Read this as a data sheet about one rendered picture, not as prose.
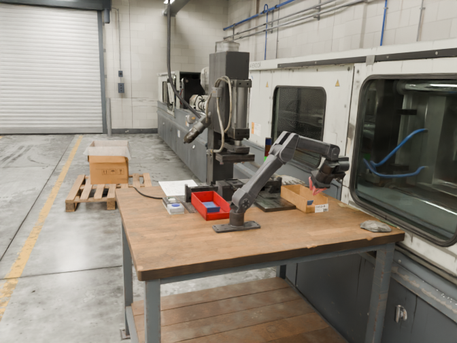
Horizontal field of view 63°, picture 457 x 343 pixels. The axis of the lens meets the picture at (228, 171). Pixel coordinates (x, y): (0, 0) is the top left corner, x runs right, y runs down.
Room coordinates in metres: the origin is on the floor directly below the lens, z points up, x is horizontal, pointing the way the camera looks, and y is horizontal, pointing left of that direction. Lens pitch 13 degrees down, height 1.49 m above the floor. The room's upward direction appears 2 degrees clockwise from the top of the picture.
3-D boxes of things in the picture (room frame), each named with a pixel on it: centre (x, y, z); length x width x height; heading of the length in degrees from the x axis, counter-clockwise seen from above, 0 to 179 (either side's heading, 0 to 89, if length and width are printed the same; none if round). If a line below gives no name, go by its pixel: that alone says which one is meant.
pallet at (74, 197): (4.75, 1.52, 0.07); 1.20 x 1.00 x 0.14; 15
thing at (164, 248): (1.75, -0.07, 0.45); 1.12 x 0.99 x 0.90; 111
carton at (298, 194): (1.83, -0.39, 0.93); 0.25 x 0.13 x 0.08; 21
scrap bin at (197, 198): (1.69, 0.08, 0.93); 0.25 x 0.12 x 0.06; 21
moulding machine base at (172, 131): (7.70, 0.68, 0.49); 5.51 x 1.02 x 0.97; 18
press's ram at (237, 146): (1.97, -0.01, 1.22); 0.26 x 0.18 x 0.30; 21
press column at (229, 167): (2.16, 0.05, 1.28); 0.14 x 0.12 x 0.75; 111
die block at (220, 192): (1.91, -0.05, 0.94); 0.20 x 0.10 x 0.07; 111
